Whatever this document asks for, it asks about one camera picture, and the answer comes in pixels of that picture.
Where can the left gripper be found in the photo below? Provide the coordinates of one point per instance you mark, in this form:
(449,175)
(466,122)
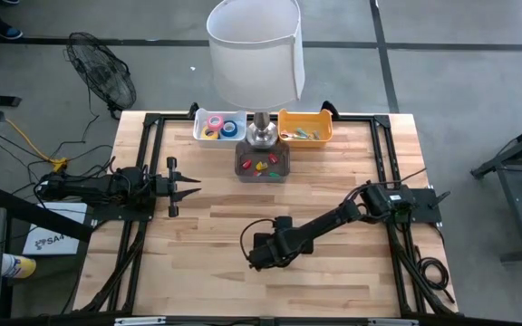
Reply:
(172,185)

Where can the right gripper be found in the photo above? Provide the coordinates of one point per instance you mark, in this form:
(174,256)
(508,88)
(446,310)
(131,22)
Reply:
(265,258)

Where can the yellow tape roll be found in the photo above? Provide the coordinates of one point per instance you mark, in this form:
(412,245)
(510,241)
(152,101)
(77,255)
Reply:
(205,136)

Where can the pink tape roll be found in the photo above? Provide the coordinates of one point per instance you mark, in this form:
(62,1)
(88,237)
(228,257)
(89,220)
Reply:
(209,122)

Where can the blue tape roll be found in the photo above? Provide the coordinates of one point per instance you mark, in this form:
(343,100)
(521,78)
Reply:
(223,129)

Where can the pink staple remover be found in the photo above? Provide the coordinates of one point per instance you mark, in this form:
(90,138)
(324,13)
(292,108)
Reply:
(287,134)

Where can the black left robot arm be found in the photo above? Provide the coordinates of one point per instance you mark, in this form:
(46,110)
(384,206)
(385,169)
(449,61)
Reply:
(89,185)

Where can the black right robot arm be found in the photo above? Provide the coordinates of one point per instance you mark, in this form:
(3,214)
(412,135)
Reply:
(329,222)

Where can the white plastic bin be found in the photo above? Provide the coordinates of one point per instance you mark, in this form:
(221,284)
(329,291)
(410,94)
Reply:
(197,136)

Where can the grey translucent plastic bin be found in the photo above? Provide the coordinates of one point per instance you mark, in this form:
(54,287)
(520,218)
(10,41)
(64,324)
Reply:
(243,176)

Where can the black clamp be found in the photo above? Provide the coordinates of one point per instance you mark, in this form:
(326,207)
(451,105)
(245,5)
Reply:
(329,109)
(193,109)

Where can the orange plastic bin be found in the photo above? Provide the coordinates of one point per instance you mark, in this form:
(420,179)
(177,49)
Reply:
(288,118)

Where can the silver lamp with white shade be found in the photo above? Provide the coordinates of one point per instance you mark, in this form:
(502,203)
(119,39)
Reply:
(256,68)

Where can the white paper sign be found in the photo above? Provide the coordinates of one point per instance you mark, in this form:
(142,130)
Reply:
(57,240)

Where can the black floor fan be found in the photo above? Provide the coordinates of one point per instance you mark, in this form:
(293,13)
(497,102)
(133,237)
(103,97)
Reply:
(102,72)

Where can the black diagonal beam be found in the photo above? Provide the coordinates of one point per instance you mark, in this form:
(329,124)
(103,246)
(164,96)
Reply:
(39,213)

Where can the white and yellow bottle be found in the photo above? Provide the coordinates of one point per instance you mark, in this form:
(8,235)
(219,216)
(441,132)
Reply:
(18,267)

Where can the black metal stand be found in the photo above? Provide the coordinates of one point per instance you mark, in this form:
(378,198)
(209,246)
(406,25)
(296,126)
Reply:
(515,190)

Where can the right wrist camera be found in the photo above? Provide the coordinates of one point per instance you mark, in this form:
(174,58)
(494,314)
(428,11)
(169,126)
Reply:
(283,223)

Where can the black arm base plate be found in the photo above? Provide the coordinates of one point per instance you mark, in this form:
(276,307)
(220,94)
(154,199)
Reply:
(120,215)
(426,208)

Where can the black table frame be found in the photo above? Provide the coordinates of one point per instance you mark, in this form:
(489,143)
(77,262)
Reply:
(151,118)

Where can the silver metal bracket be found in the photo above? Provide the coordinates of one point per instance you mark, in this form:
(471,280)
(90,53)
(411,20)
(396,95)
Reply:
(138,321)
(392,322)

